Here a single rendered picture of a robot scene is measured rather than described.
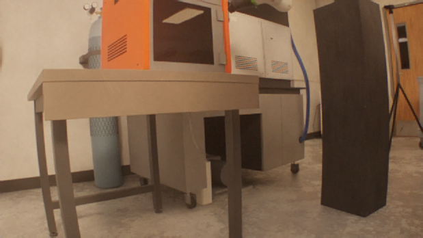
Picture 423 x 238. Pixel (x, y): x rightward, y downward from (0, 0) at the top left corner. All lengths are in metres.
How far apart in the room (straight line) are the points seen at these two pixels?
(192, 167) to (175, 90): 0.86
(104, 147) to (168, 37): 1.46
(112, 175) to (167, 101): 1.56
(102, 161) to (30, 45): 1.17
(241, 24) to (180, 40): 1.16
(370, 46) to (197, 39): 0.92
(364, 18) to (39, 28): 2.41
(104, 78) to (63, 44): 1.91
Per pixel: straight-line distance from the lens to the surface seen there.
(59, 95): 0.69
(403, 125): 5.00
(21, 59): 2.55
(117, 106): 0.73
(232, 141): 1.06
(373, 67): 1.54
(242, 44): 2.04
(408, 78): 4.98
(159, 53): 0.91
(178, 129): 1.60
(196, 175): 1.64
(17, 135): 2.50
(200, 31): 1.02
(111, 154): 2.27
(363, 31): 1.52
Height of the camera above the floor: 0.60
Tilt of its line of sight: 2 degrees down
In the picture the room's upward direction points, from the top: 3 degrees counter-clockwise
